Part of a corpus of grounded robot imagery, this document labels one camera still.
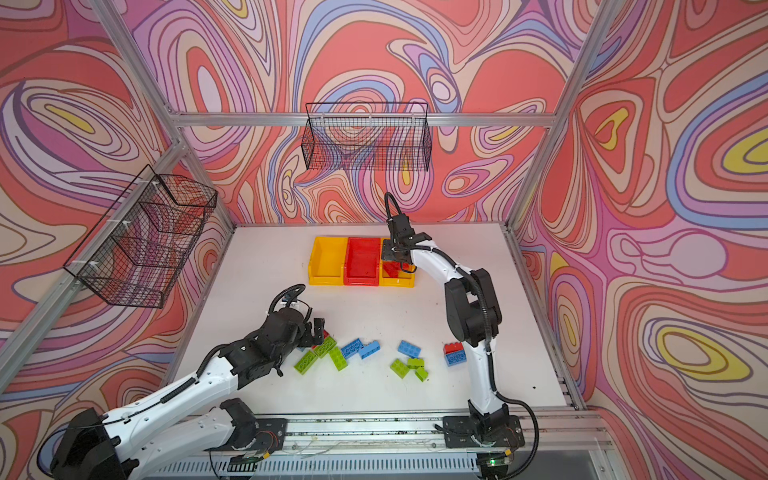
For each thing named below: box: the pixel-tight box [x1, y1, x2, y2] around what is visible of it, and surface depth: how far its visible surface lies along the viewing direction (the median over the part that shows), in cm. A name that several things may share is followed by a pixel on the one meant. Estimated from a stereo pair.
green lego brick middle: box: [329, 347, 349, 371], surface depth 87 cm
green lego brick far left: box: [294, 350, 318, 375], surface depth 85 cm
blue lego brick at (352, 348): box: [341, 338, 364, 359], surface depth 88 cm
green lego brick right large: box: [390, 358, 410, 379], surface depth 85 cm
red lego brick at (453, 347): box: [444, 342, 464, 355], surface depth 88 cm
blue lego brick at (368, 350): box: [359, 340, 381, 360], surface depth 88 cm
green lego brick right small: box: [407, 358, 425, 369], surface depth 85 cm
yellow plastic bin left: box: [308, 236, 348, 286], surface depth 107 cm
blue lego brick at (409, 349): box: [397, 340, 421, 359], surface depth 88 cm
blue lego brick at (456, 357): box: [446, 349, 467, 367], surface depth 86 cm
